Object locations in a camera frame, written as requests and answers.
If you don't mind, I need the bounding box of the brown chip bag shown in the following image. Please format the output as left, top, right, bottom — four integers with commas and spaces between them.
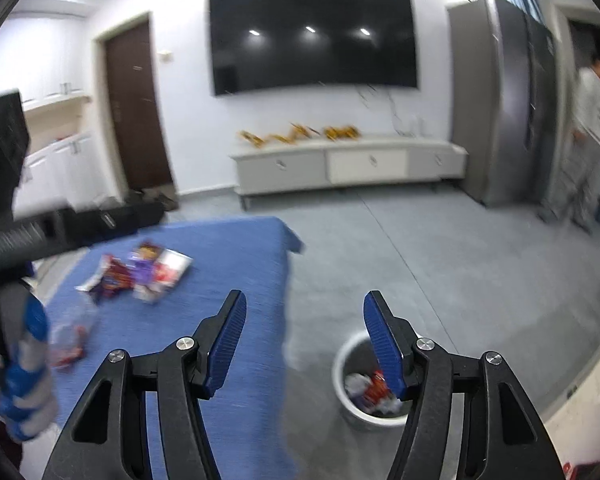
76, 255, 134, 302

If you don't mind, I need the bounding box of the white wall cabinet unit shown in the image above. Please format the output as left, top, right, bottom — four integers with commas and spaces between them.
9, 15, 107, 212

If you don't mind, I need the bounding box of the blue fuzzy table cloth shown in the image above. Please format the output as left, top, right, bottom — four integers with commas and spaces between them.
44, 217, 302, 479

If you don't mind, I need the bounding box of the golden dragon ornament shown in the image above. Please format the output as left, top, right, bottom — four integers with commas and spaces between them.
238, 124, 362, 148

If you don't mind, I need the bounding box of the purple snack wrapper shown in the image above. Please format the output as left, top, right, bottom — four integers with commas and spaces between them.
128, 250, 155, 302

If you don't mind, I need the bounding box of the white rimmed trash bin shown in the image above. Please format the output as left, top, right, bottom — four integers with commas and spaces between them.
332, 330, 411, 431

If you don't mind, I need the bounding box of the large wall television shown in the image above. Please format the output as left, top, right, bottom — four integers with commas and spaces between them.
208, 0, 418, 96

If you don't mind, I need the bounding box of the dark brown entrance door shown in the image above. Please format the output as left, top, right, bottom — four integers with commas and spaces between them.
105, 21, 173, 191

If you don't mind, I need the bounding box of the clear bag with red snacks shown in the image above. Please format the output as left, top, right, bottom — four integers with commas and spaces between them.
48, 292, 99, 368

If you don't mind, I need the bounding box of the grey steel refrigerator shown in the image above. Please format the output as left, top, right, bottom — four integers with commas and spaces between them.
448, 0, 557, 207

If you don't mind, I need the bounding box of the standing person in grey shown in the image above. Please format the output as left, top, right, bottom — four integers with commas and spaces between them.
538, 53, 600, 232

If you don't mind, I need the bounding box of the white low tv cabinet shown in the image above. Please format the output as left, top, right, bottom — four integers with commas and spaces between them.
230, 134, 468, 208

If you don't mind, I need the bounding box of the red white paper pouch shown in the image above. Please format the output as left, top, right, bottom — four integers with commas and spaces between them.
150, 249, 193, 288

